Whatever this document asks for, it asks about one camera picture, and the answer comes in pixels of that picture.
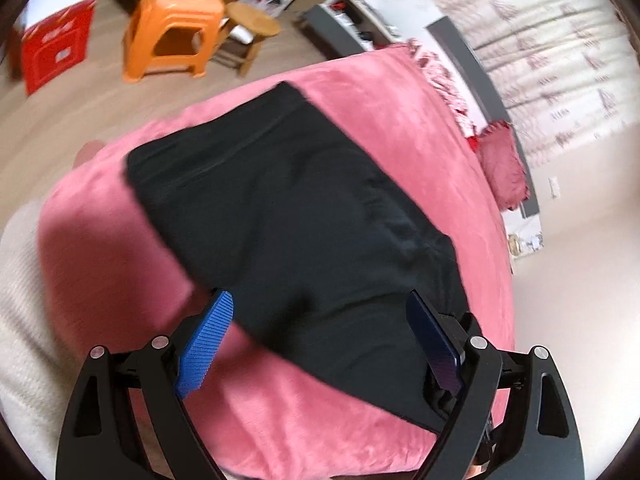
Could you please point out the red ruffled pillow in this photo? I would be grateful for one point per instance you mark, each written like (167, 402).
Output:
(502, 165)

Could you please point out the orange plastic stool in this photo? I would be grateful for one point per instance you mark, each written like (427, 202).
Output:
(175, 5)

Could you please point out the white patterned curtain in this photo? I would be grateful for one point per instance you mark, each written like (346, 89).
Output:
(550, 35)

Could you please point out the cream knit sweater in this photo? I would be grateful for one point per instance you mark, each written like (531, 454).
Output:
(20, 335)

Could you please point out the white flower-print nightstand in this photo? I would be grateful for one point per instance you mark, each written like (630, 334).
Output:
(525, 242)
(390, 5)

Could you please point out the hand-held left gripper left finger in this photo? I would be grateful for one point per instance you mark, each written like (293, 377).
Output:
(205, 342)

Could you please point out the red cloth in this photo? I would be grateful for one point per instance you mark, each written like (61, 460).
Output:
(471, 141)

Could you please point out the black embroidered pants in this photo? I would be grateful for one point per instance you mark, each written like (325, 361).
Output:
(300, 220)

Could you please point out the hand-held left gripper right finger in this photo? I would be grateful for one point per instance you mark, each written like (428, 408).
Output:
(436, 345)

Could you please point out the round wooden stool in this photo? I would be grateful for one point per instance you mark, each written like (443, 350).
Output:
(252, 20)

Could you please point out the pink floral cloth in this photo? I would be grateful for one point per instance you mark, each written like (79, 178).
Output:
(440, 80)

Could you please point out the pink plush bed blanket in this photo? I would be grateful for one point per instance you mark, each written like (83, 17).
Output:
(360, 110)

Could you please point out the white wall outlet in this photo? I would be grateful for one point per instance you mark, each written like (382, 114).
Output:
(553, 187)

